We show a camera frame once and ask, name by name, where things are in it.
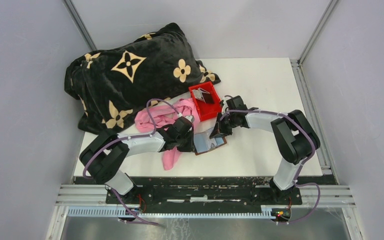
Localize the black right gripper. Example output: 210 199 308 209
209 112 237 140

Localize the brown leather card holder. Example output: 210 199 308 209
193 128 227 156

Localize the red plastic bin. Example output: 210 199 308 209
188 82 222 122

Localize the white credit card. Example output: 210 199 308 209
206 137 226 151

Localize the stack of cards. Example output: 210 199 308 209
192 88 215 104

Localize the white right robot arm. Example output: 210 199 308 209
209 95 321 204

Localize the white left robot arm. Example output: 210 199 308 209
79 115 195 204

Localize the pink cloth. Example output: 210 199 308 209
134 97 202 172

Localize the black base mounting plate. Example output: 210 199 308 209
120 176 303 214

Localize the black floral blanket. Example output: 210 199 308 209
64 22 221 134

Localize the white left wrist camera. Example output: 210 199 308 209
183 115 195 123

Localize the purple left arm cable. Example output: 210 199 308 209
82 97 186 227

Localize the aluminium rail frame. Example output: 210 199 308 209
46 184 363 240

